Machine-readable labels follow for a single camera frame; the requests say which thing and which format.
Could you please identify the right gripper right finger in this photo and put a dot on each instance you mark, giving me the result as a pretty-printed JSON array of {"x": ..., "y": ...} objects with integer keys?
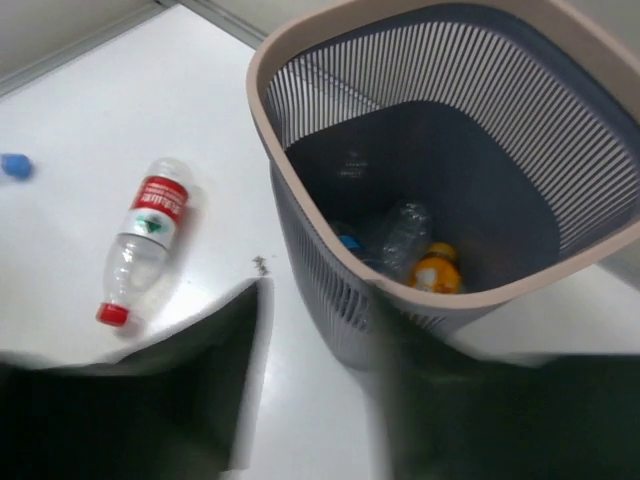
[{"x": 449, "y": 415}]

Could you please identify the orange juice bottle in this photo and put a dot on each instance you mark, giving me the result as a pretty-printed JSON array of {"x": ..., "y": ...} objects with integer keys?
[{"x": 437, "y": 271}]

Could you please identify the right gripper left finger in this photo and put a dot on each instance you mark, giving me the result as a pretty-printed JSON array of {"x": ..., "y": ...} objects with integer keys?
[{"x": 180, "y": 407}]

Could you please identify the red label clear bottle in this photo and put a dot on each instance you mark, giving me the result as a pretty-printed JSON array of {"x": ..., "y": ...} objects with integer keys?
[{"x": 141, "y": 248}]

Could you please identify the clear unlabelled plastic bottle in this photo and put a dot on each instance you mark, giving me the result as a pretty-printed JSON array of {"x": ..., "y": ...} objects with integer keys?
[{"x": 402, "y": 238}]

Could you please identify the blue label clear bottle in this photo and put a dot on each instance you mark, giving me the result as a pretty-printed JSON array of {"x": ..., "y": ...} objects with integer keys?
[{"x": 347, "y": 236}]

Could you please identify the aluminium frame rail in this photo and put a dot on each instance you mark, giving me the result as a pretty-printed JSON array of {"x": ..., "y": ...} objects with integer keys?
[{"x": 138, "y": 30}]

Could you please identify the grey mesh waste bin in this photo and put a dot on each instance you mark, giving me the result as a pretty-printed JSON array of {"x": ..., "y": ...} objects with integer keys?
[{"x": 516, "y": 123}]

